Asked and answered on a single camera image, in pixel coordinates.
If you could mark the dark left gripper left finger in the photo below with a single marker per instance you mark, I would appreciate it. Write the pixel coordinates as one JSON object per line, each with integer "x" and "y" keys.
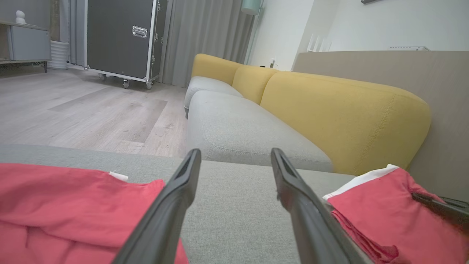
{"x": 165, "y": 212}

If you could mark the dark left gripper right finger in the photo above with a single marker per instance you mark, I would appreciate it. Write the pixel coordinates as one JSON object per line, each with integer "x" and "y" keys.
{"x": 311, "y": 220}

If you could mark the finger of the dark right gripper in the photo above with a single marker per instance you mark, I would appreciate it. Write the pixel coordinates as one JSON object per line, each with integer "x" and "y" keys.
{"x": 447, "y": 212}
{"x": 458, "y": 202}

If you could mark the red shorts white trim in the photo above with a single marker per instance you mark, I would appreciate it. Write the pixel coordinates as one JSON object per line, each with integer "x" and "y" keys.
{"x": 384, "y": 220}

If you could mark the red basketball jersey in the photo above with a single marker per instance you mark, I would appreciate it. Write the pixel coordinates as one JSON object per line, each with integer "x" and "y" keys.
{"x": 55, "y": 205}

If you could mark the large grey sofa seat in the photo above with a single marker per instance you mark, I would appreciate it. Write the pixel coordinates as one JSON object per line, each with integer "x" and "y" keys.
{"x": 234, "y": 205}

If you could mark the large yellow sofa backrest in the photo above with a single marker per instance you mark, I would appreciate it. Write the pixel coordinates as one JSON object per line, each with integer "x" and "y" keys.
{"x": 344, "y": 117}

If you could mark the small grey sofa seat cushion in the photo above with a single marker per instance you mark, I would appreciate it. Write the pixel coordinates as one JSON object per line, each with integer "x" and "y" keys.
{"x": 205, "y": 86}

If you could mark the small yellow sofa backrest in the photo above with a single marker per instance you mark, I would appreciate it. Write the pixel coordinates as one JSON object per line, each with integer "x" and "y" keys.
{"x": 212, "y": 68}
{"x": 253, "y": 82}

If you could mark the white flat device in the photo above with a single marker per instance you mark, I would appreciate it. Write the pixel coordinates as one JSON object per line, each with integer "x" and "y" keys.
{"x": 406, "y": 48}

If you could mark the white upright boards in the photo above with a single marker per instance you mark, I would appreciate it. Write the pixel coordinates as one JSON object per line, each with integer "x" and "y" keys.
{"x": 318, "y": 44}

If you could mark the black wheeled flight case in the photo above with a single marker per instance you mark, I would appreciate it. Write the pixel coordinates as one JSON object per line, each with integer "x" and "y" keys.
{"x": 117, "y": 36}

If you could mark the white ribbed bin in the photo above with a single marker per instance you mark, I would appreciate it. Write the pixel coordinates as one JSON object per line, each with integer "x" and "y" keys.
{"x": 58, "y": 55}

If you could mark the grey cabinet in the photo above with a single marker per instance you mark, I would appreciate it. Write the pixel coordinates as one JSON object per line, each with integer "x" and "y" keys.
{"x": 29, "y": 44}

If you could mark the teal floor lamp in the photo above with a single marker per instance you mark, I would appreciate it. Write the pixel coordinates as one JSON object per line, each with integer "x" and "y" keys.
{"x": 251, "y": 6}

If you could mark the white figurine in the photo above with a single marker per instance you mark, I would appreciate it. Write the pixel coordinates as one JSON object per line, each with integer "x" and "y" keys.
{"x": 20, "y": 17}

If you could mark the white wall socket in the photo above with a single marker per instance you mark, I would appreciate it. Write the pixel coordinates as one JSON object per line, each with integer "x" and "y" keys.
{"x": 273, "y": 62}

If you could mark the dark picture frame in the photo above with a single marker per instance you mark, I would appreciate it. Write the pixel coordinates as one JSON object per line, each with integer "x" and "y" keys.
{"x": 370, "y": 1}

